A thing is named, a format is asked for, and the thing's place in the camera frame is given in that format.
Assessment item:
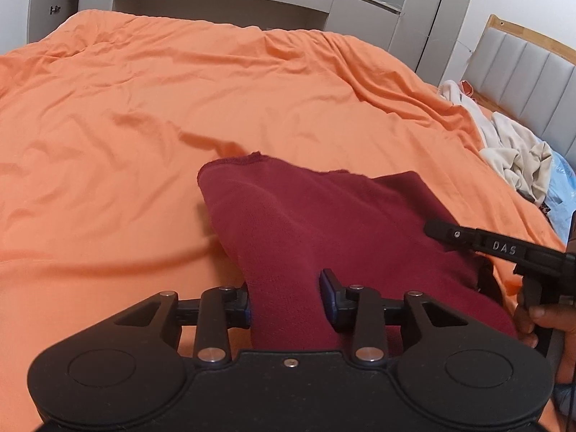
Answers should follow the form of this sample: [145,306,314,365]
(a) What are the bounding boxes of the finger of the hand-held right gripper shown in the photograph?
[424,220,576,264]
[476,256,504,307]

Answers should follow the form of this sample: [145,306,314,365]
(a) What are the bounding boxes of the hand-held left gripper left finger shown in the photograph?
[114,285,253,366]

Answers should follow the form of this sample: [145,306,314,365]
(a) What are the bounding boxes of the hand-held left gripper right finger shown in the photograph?
[319,269,469,365]

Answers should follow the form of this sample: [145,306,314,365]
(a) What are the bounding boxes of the dark red garment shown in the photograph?
[197,152,519,352]

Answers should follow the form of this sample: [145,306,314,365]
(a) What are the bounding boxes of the beige crumpled clothes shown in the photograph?
[437,79,555,208]

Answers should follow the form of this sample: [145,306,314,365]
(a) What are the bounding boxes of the person's right hand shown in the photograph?
[514,292,576,348]

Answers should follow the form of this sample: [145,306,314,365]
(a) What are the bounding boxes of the light blue cloth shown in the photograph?
[539,150,576,240]

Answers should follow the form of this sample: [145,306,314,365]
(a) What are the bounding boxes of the grey padded headboard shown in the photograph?
[463,13,576,159]

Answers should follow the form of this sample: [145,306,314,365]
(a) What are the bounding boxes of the orange bed blanket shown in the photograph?
[0,9,568,432]

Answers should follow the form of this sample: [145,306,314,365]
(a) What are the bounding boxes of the grey built-in cabinet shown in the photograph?
[27,0,481,87]

